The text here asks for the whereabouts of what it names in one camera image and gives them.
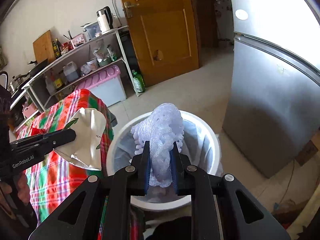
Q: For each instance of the beige paper bag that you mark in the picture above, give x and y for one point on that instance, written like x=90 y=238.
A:
x=84 y=152

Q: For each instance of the black frying pan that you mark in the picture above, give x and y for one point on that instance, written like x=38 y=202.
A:
x=37 y=67

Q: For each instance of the silver refrigerator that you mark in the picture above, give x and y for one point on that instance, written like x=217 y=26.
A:
x=273 y=108

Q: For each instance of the steel pot with lid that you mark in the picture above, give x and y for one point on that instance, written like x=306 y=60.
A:
x=15 y=83

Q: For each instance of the white plastic jug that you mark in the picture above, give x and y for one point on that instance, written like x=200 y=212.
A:
x=71 y=71

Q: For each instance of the green plastic bottle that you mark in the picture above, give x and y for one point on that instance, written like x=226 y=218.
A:
x=138 y=82

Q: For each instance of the clear plastic container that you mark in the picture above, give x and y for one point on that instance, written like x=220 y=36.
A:
x=90 y=30

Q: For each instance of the plaid tablecloth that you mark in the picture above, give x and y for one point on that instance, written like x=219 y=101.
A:
x=71 y=193

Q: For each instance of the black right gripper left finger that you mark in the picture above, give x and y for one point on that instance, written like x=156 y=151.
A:
x=141 y=179

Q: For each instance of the pink utensil holder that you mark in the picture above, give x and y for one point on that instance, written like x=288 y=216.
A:
x=78 y=40

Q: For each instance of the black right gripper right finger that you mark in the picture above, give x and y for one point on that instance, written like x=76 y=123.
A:
x=178 y=165

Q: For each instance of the person's left hand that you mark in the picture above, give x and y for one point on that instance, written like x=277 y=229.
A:
x=21 y=186

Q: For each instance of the pink woven basket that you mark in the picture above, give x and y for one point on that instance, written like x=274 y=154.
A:
x=29 y=109

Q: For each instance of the pink lidded storage box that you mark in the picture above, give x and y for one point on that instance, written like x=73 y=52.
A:
x=105 y=85

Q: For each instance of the wooden cutting board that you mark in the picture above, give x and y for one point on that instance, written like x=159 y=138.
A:
x=43 y=48

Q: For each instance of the yellow label sauce bottle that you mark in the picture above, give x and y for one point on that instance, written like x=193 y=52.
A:
x=56 y=81

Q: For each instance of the white electric kettle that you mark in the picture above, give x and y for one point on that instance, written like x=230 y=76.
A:
x=105 y=19

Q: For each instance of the wooden door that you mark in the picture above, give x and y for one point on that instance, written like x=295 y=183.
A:
x=164 y=37

